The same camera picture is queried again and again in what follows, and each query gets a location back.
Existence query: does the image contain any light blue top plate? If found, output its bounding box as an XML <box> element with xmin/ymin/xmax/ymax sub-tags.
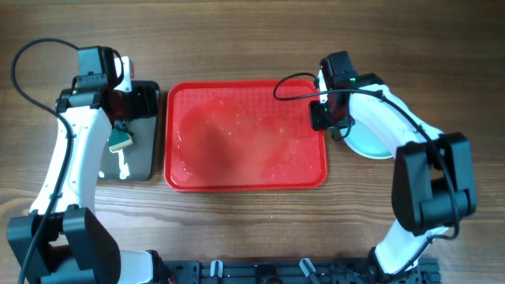
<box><xmin>340</xmin><ymin>121</ymin><xmax>389</xmax><ymax>151</ymax></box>

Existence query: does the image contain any green yellow sponge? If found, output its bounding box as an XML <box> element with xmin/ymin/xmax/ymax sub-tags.
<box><xmin>108</xmin><ymin>128</ymin><xmax>133</xmax><ymax>152</ymax></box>

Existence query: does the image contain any white plate with stain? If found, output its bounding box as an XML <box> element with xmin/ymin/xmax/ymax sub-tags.
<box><xmin>353</xmin><ymin>148</ymin><xmax>393</xmax><ymax>160</ymax></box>

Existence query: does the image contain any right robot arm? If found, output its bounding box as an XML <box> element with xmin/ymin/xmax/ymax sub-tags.
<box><xmin>309</xmin><ymin>51</ymin><xmax>477</xmax><ymax>282</ymax></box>

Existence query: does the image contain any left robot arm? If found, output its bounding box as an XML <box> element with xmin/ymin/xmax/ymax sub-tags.
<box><xmin>7</xmin><ymin>46</ymin><xmax>172</xmax><ymax>283</ymax></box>

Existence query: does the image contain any black water tray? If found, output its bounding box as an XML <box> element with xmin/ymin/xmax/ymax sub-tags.
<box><xmin>98</xmin><ymin>80</ymin><xmax>160</xmax><ymax>181</ymax></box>

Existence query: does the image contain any red plastic tray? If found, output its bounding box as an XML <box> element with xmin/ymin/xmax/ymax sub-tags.
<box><xmin>163</xmin><ymin>79</ymin><xmax>328</xmax><ymax>192</ymax></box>

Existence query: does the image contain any black mounting rail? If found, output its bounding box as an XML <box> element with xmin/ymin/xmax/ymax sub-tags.
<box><xmin>157</xmin><ymin>256</ymin><xmax>441</xmax><ymax>284</ymax></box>

